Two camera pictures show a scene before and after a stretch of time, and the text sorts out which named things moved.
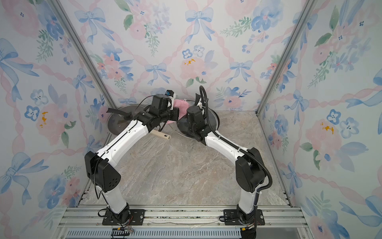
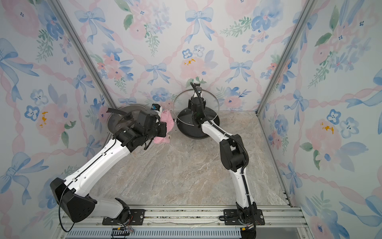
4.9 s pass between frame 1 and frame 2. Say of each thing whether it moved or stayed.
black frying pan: stayed
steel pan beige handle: stayed
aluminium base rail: stayed
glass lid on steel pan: stayed
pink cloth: moved
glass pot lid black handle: moved
